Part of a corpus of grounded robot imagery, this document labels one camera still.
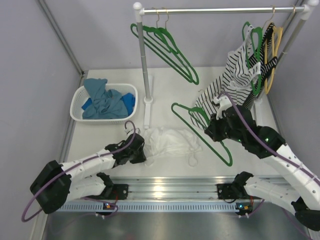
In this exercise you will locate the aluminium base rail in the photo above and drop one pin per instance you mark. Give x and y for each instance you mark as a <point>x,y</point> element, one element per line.
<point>168,189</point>

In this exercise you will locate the silver clothes rack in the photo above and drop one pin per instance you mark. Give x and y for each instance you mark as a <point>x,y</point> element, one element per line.
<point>305,8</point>

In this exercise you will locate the white black striped tank top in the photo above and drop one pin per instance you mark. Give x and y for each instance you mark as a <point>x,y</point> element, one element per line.
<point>239,74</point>

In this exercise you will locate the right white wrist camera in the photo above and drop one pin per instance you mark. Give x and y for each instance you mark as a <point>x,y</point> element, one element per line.
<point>223,103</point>

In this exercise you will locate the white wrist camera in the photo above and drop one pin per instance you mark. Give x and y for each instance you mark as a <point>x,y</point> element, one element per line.
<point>131,130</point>
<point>223,103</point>

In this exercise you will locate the black striped dark garment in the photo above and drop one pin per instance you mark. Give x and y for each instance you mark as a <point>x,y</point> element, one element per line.
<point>265,68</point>

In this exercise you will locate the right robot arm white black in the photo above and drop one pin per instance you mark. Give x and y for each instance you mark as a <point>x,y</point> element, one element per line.
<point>302,199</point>

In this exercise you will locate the teal blue shirt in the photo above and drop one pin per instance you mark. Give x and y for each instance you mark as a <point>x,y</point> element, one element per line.
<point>96,88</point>

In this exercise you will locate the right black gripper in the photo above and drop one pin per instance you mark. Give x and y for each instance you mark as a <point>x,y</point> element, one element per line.
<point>213,131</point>

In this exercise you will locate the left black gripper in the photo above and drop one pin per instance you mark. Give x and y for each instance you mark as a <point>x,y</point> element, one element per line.
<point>139,152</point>

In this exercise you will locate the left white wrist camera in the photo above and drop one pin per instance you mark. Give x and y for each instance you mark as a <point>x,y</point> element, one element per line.
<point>131,130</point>

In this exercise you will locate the white slotted cable duct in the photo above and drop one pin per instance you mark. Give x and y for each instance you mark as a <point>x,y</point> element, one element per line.
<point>152,207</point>

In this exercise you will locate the bright blue garment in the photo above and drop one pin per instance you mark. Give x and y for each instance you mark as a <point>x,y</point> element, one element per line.
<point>115,106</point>

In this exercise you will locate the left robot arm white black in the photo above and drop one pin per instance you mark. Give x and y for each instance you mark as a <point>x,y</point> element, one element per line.
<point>59,183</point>

